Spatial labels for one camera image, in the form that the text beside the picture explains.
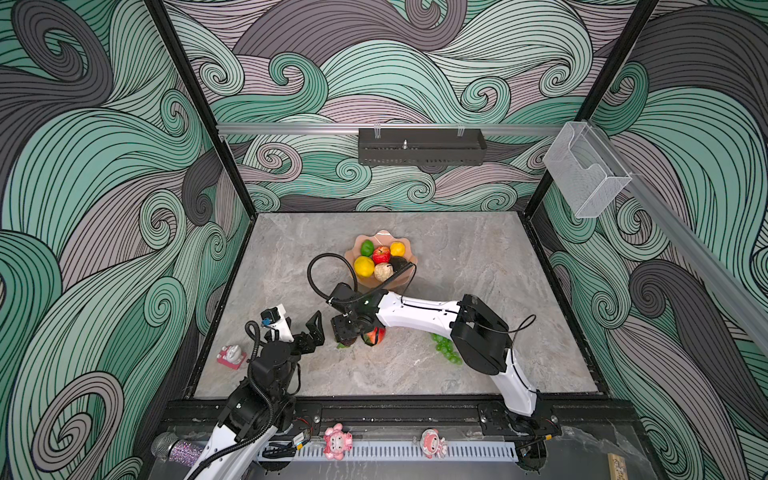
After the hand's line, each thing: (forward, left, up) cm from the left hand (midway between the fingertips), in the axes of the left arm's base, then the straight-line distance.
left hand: (307, 314), depth 77 cm
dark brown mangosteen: (-4, -10, -10) cm, 15 cm away
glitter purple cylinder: (-29, +25, -10) cm, 39 cm away
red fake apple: (+27, -20, -9) cm, 34 cm away
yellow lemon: (+20, -14, -7) cm, 26 cm away
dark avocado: (+22, -25, -6) cm, 34 cm away
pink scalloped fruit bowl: (+35, -19, -10) cm, 41 cm away
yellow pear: (+28, -25, -7) cm, 39 cm away
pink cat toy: (-27, -10, -10) cm, 30 cm away
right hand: (0, -8, -12) cm, 15 cm away
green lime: (+29, -15, -8) cm, 33 cm away
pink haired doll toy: (-27, -32, -10) cm, 43 cm away
